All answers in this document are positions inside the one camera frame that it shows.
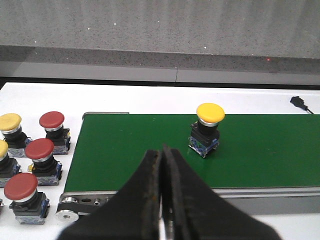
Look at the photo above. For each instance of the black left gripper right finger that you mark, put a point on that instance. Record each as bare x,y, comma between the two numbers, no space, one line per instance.
198,213

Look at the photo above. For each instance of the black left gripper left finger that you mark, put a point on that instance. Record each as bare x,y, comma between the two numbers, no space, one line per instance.
131,214

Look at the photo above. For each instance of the yellow mushroom push button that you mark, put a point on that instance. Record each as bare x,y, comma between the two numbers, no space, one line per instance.
11,129
9,166
205,136

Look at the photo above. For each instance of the red mushroom push button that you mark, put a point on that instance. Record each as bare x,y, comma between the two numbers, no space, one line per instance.
45,167
30,206
53,124

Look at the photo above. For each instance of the conveyor end roller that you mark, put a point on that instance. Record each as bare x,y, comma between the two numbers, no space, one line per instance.
70,209

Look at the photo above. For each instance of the green conveyor belt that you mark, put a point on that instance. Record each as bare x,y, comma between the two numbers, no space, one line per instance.
255,150

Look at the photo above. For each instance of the grey stone countertop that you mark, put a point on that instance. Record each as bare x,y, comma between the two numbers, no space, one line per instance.
263,42

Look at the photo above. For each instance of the aluminium conveyor frame rail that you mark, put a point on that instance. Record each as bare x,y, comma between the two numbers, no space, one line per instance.
253,201

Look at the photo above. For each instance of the black cable connector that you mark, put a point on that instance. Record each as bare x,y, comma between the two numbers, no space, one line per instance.
299,103

